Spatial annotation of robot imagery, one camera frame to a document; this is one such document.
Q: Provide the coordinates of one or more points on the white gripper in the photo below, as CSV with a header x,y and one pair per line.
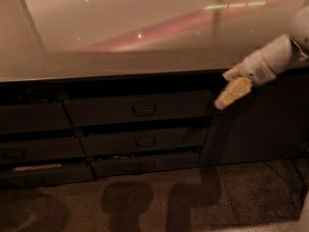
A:
x,y
256,70

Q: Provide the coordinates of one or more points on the dark drawer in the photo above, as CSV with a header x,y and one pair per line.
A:
x,y
43,149
142,140
33,117
68,173
129,109
114,167

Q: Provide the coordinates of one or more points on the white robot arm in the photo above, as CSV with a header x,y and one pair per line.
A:
x,y
287,52

